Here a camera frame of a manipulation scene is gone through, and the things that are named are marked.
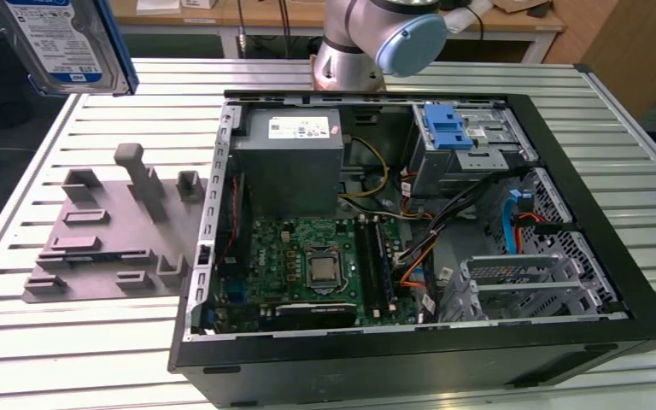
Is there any hard disk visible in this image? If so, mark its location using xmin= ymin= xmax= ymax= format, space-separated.
xmin=0 ymin=0 xmax=139 ymax=97

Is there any metal disk bay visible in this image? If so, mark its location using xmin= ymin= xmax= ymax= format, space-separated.
xmin=439 ymin=254 xmax=618 ymax=324

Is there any grey power supply unit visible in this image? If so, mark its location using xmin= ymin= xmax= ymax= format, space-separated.
xmin=231 ymin=107 xmax=346 ymax=219

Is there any CPU socket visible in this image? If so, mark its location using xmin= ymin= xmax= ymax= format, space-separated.
xmin=302 ymin=245 xmax=348 ymax=299

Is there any green motherboard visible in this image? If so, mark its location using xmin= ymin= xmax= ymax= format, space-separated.
xmin=214 ymin=216 xmax=420 ymax=334

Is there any silver CPU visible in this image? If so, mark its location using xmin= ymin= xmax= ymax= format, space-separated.
xmin=308 ymin=258 xmax=340 ymax=283

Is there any black graphics card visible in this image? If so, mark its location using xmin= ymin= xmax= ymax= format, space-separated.
xmin=259 ymin=301 xmax=358 ymax=331

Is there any blue plastic drive latch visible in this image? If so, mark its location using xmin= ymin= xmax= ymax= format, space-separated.
xmin=423 ymin=103 xmax=475 ymax=150

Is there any metal optical drive cage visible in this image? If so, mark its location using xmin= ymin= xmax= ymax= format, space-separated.
xmin=408 ymin=102 xmax=538 ymax=197

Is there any grey parts rack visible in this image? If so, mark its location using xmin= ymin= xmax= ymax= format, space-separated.
xmin=20 ymin=143 xmax=211 ymax=304

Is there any black PC case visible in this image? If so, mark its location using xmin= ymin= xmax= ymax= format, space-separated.
xmin=167 ymin=88 xmax=656 ymax=409

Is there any wooden desk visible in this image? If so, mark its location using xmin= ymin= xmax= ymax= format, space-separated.
xmin=0 ymin=0 xmax=569 ymax=65

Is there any brown cardboard piece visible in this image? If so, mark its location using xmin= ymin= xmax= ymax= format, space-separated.
xmin=490 ymin=0 xmax=553 ymax=19

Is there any wooden cabinet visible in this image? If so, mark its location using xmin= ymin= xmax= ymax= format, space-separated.
xmin=543 ymin=0 xmax=656 ymax=120

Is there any yellow wire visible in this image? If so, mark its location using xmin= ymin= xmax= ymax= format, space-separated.
xmin=339 ymin=135 xmax=392 ymax=200

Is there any red wire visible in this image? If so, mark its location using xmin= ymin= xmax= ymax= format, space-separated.
xmin=223 ymin=173 xmax=250 ymax=264

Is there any black cable bundle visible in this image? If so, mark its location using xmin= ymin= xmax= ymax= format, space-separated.
xmin=395 ymin=174 xmax=500 ymax=266

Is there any orange flat wire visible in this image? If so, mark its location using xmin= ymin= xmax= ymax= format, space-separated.
xmin=399 ymin=243 xmax=438 ymax=288

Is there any blue wire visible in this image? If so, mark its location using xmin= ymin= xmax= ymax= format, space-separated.
xmin=500 ymin=190 xmax=535 ymax=257

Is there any orange wire black connector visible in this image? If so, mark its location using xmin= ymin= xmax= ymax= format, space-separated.
xmin=519 ymin=215 xmax=578 ymax=234

